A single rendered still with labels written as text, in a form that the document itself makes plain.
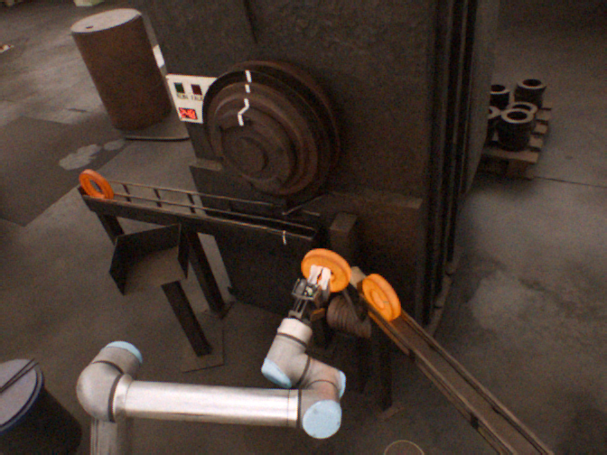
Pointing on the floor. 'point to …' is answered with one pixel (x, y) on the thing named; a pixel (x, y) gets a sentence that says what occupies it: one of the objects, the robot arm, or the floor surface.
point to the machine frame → (270, 10)
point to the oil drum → (123, 68)
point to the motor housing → (351, 342)
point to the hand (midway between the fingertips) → (325, 266)
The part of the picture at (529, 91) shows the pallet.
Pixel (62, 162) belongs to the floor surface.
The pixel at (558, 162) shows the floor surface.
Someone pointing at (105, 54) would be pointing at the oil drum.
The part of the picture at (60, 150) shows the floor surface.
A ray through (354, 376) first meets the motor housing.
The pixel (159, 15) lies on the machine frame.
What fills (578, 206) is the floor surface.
